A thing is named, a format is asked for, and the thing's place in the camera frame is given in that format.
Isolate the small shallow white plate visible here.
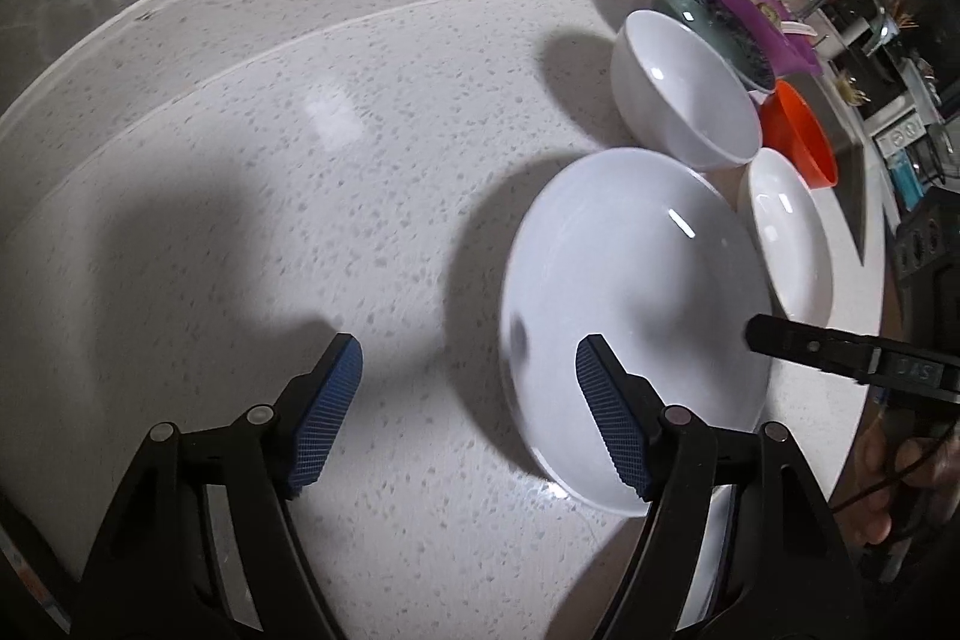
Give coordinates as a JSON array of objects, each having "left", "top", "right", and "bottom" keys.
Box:
[{"left": 737, "top": 146, "right": 833, "bottom": 330}]

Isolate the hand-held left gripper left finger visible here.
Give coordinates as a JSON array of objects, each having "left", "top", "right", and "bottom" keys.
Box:
[{"left": 71, "top": 332, "right": 365, "bottom": 640}]

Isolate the orange plastic bowl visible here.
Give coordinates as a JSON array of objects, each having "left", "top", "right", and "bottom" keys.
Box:
[{"left": 757, "top": 79, "right": 839, "bottom": 187}]

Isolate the deep white bowl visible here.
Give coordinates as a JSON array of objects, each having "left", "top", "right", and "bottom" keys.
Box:
[{"left": 610, "top": 8, "right": 764, "bottom": 172}]

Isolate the large white plate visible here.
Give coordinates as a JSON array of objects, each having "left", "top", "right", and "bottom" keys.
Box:
[{"left": 499, "top": 147, "right": 773, "bottom": 519}]

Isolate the person's right hand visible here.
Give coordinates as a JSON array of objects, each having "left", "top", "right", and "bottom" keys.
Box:
[{"left": 855, "top": 419, "right": 960, "bottom": 549}]

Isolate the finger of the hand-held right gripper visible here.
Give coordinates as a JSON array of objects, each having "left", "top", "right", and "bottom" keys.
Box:
[{"left": 745, "top": 314, "right": 884, "bottom": 387}]

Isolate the thin black cable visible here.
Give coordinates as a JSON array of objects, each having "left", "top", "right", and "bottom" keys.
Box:
[{"left": 829, "top": 434, "right": 960, "bottom": 515}]

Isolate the kitchen sink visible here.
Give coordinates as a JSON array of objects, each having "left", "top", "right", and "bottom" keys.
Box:
[{"left": 821, "top": 10, "right": 901, "bottom": 157}]

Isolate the blue patterned bowl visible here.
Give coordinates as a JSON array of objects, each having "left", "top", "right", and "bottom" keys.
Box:
[{"left": 647, "top": 0, "right": 776, "bottom": 94}]

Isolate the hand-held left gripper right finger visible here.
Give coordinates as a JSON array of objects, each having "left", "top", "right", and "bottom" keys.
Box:
[{"left": 574, "top": 332, "right": 886, "bottom": 640}]

